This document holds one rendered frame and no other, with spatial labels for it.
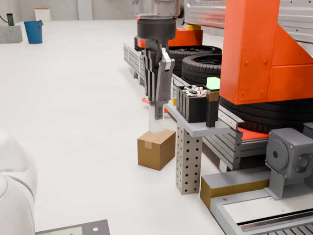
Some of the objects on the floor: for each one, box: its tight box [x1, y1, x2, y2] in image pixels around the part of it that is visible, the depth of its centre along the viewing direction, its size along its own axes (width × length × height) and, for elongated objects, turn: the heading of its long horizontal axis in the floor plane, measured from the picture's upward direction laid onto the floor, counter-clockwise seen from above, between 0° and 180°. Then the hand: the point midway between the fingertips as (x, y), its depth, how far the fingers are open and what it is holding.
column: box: [176, 121, 203, 195], centre depth 154 cm, size 10×10×42 cm
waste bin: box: [23, 20, 44, 44], centre depth 762 cm, size 49×45×58 cm
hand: (156, 117), depth 64 cm, fingers closed
